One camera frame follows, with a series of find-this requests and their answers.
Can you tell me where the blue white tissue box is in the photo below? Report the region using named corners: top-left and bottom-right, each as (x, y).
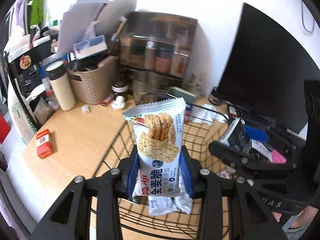
top-left (73, 35), bottom-right (107, 60)

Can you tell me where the black mechanical keyboard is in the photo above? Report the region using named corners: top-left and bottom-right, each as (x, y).
top-left (228, 104), bottom-right (288, 132)

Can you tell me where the red cigarette box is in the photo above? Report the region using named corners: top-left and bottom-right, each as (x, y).
top-left (36, 129), bottom-right (54, 159)

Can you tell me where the beige woven basket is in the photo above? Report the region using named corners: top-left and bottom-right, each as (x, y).
top-left (67, 56), bottom-right (118, 105)

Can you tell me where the white round fan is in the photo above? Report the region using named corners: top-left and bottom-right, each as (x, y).
top-left (95, 0), bottom-right (137, 36)

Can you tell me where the Aji cracker snack packet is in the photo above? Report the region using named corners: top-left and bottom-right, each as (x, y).
top-left (123, 98), bottom-right (186, 197)

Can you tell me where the small ceramic vase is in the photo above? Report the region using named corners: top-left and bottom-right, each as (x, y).
top-left (188, 72), bottom-right (204, 94)

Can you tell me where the white small figurine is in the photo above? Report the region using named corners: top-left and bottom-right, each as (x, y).
top-left (111, 95), bottom-right (126, 111)

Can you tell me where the blue tin can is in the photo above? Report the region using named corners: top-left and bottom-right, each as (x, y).
top-left (184, 103), bottom-right (193, 123)

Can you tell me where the black wire basket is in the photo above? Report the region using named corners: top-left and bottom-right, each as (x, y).
top-left (94, 98), bottom-right (228, 239)

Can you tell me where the crumpled white tissue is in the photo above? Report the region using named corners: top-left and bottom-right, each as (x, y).
top-left (189, 103), bottom-right (229, 126)

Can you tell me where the cream thermos bottle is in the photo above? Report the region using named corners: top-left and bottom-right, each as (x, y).
top-left (46, 60), bottom-right (76, 111)

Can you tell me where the black curved monitor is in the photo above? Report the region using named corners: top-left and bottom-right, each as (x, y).
top-left (217, 3), bottom-right (319, 133)

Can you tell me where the person right hand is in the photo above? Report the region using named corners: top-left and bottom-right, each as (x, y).
top-left (283, 206), bottom-right (319, 231)

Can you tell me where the black Face tissue pack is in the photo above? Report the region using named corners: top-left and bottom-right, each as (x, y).
top-left (219, 118), bottom-right (251, 154)

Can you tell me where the white snack packet back side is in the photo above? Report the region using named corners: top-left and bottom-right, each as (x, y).
top-left (147, 174), bottom-right (194, 217)

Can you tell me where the black glass jar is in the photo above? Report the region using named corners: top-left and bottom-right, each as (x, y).
top-left (208, 87), bottom-right (225, 106)

